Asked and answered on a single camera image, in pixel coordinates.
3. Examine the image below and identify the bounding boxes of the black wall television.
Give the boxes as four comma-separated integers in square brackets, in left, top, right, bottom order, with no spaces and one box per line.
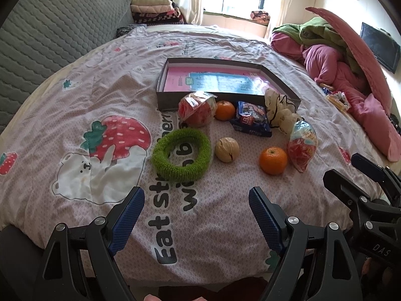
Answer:
[360,23,400,74]

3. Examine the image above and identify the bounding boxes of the blue cookie snack packet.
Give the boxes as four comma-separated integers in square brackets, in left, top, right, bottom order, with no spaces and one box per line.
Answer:
[230,101,272,137]

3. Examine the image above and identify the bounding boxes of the green blanket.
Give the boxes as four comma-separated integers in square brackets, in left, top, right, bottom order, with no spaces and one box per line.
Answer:
[272,16,362,76]

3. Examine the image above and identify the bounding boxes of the green fuzzy ring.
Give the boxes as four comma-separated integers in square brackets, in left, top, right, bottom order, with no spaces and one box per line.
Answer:
[151,127,213,184]

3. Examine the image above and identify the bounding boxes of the King Egg blue wrapper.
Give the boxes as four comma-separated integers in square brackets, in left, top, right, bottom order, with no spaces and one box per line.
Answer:
[287,120,318,173]

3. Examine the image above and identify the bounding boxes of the pink strawberry bear bedsheet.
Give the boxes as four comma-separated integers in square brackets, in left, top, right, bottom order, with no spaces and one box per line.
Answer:
[1,29,383,285]

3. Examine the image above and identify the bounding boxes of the pink crumpled duvet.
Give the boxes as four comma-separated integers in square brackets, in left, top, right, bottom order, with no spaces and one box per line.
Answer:
[270,32,400,162]

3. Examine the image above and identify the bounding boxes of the snack wrappers beside duvet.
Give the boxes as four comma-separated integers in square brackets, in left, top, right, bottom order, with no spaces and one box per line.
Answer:
[319,84,351,113]

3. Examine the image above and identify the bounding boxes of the pink blue children's book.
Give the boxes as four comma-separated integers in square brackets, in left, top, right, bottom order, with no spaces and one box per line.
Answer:
[159,66,283,95]

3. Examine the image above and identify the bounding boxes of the orange tangerine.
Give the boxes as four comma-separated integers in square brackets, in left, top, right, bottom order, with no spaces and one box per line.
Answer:
[215,101,236,121]
[259,147,288,175]

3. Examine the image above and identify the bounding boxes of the tan walnut ball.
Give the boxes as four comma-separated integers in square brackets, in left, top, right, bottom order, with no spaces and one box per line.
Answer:
[215,137,240,163]

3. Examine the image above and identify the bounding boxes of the dark patterned cloth by headboard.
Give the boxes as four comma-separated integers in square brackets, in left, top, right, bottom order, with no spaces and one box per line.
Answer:
[115,24,147,38]

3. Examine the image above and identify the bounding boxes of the pink quilted pillow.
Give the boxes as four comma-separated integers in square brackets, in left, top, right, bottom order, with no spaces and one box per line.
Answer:
[305,7,392,116]

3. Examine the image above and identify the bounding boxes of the grey quilted headboard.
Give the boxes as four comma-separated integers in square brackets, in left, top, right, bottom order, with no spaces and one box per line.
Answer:
[1,0,133,129]

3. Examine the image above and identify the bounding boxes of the floral bag on windowsill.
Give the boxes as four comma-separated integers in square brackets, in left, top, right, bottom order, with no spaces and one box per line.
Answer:
[250,10,270,26]

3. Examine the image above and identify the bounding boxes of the cream scrunchie cloth black trim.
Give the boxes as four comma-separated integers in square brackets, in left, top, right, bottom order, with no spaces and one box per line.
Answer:
[264,88,302,134]

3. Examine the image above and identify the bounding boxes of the dark shallow cardboard box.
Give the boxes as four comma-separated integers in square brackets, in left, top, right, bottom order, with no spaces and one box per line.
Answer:
[156,58,300,111]

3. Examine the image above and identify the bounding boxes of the stack of folded blankets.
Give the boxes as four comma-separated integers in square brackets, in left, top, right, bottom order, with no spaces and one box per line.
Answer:
[131,0,186,26]

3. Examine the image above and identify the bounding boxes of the person's left hand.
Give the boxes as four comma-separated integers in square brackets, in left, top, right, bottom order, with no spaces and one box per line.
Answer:
[143,294,206,301]

